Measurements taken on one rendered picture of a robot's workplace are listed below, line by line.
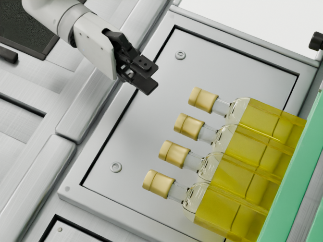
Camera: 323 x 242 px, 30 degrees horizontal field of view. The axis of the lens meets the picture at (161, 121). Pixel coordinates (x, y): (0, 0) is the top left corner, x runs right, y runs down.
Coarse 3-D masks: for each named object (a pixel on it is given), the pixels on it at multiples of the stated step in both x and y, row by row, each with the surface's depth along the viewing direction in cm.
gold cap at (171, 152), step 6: (168, 144) 98; (174, 144) 98; (162, 150) 98; (168, 150) 98; (174, 150) 97; (180, 150) 98; (186, 150) 98; (162, 156) 98; (168, 156) 98; (174, 156) 97; (180, 156) 97; (168, 162) 99; (174, 162) 98; (180, 162) 97; (180, 168) 98
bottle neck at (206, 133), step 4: (204, 124) 101; (204, 128) 100; (208, 128) 100; (212, 128) 100; (200, 132) 100; (204, 132) 100; (208, 132) 100; (212, 132) 100; (200, 136) 100; (204, 136) 100; (208, 136) 100; (212, 136) 99; (200, 140) 101; (204, 140) 100; (208, 140) 100
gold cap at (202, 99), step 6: (192, 90) 103; (198, 90) 103; (204, 90) 104; (192, 96) 103; (198, 96) 103; (204, 96) 103; (210, 96) 103; (216, 96) 103; (192, 102) 103; (198, 102) 103; (204, 102) 103; (210, 102) 102; (198, 108) 104; (204, 108) 103; (210, 108) 102
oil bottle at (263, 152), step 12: (216, 132) 100; (228, 132) 98; (240, 132) 98; (252, 132) 98; (216, 144) 98; (228, 144) 97; (240, 144) 97; (252, 144) 97; (264, 144) 97; (276, 144) 97; (240, 156) 96; (252, 156) 96; (264, 156) 96; (276, 156) 96; (288, 156) 96; (264, 168) 96; (276, 168) 95
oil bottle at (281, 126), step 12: (228, 108) 102; (240, 108) 100; (252, 108) 100; (264, 108) 100; (276, 108) 101; (228, 120) 101; (240, 120) 99; (252, 120) 99; (264, 120) 99; (276, 120) 99; (288, 120) 99; (300, 120) 99; (264, 132) 99; (276, 132) 98; (288, 132) 98; (300, 132) 98; (288, 144) 98
